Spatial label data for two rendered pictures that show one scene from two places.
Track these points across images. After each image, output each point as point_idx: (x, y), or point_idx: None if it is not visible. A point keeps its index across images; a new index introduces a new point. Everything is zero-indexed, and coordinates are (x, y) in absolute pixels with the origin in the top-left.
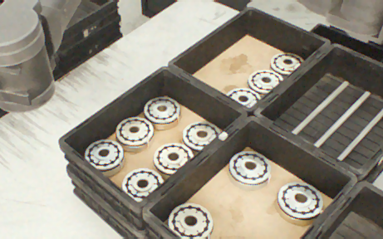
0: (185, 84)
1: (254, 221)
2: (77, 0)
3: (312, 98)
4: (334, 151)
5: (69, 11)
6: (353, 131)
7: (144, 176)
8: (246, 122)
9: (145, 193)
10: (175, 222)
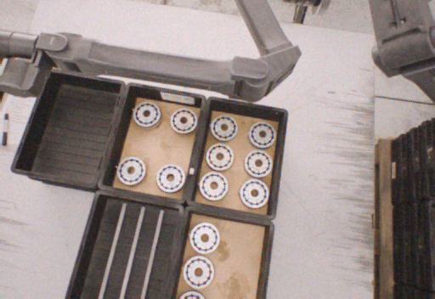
0: None
1: (152, 147)
2: None
3: (158, 283)
4: (125, 233)
5: None
6: (118, 262)
7: (227, 132)
8: (183, 194)
9: (218, 122)
10: (191, 115)
